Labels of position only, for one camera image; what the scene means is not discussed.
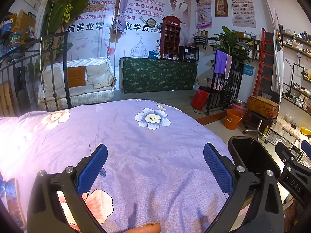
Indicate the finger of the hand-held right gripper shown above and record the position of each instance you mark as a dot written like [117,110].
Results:
[306,150]
[288,154]

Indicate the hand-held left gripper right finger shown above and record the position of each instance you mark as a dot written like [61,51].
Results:
[217,167]

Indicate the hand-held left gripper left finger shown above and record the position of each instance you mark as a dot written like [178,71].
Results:
[92,167]

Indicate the black trash bin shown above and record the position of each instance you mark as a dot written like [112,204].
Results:
[255,153]

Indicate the person's left hand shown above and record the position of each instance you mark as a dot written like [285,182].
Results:
[148,229]

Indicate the yellow tray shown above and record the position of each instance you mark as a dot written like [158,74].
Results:
[306,130]

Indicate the lace covered low shelf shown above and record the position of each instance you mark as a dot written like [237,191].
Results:
[286,128]

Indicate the metal swivel stool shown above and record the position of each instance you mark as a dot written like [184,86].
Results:
[258,128]

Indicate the orange bucket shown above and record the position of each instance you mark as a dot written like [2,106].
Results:
[233,120]

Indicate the purple floral bedsheet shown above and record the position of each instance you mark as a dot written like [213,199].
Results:
[158,162]

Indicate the pink basin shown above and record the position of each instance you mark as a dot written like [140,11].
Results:
[239,105]

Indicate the red bag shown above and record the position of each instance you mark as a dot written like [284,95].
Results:
[200,99]

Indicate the white wicker swing sofa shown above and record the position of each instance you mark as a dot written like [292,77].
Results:
[85,97]

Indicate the black metal rack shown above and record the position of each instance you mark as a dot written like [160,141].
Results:
[228,94]

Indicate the blue printed packet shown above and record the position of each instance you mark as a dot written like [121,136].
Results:
[13,199]

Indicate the crumpled white cushion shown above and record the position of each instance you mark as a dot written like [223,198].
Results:
[104,81]

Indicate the white roll-up banner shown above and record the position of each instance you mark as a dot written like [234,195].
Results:
[277,65]

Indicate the orange cushion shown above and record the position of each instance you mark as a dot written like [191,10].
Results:
[76,76]

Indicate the blue bottle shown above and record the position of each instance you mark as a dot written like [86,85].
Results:
[2,188]

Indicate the red ladder shelf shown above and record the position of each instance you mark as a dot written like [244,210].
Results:
[263,63]

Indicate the large white cushion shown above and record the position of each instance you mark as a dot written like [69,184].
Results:
[53,80]

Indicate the flat white cushion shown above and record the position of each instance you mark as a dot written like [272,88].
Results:
[97,70]

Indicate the purple towel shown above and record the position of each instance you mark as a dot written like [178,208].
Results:
[221,63]

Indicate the green floral cabinet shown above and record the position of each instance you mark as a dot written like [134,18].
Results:
[158,76]

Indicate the black display box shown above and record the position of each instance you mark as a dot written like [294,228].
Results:
[189,53]

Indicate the green potted plant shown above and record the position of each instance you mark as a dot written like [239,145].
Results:
[229,42]

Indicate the blue bag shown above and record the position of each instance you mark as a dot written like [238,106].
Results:
[153,54]

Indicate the red phone booth shelf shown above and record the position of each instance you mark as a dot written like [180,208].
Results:
[170,38]

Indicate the green tin bucket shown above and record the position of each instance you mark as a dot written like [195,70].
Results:
[14,42]

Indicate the eyebrow chart poster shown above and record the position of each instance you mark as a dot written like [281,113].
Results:
[243,4]

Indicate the banana plant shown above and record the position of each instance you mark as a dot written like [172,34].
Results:
[60,4]

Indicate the brown tower poster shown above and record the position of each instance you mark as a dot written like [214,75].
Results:
[221,0]

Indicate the black metal bed frame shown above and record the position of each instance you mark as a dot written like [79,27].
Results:
[66,72]

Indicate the wall shelves with bottles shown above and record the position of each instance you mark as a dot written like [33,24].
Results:
[298,48]

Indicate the small wall shelf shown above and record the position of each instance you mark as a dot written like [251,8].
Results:
[200,38]

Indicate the pink wall poster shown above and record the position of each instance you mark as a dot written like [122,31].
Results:
[204,7]

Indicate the large wall poster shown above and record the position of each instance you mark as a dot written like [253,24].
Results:
[150,7]

